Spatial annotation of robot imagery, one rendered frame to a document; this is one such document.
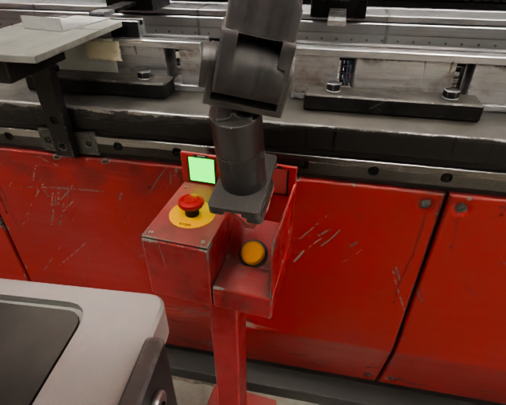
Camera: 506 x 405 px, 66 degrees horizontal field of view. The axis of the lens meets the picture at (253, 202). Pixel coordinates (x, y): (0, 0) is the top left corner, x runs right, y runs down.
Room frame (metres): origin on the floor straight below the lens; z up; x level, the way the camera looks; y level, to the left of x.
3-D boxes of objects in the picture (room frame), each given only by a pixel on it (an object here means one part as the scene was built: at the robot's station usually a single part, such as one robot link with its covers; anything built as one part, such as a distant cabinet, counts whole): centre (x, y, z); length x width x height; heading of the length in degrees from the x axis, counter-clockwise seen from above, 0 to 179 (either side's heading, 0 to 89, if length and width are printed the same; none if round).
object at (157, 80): (0.79, 0.31, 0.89); 0.30 x 0.05 x 0.03; 79
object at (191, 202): (0.49, 0.09, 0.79); 0.04 x 0.04 x 0.04
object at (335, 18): (0.92, -0.18, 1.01); 0.26 x 0.12 x 0.05; 169
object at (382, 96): (0.68, -0.24, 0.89); 0.30 x 0.05 x 0.03; 79
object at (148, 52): (0.85, 0.28, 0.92); 0.39 x 0.06 x 0.10; 79
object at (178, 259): (0.49, 0.05, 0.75); 0.20 x 0.16 x 0.18; 74
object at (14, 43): (0.71, 0.37, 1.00); 0.26 x 0.18 x 0.01; 169
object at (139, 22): (0.85, 0.32, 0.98); 0.20 x 0.03 x 0.03; 79
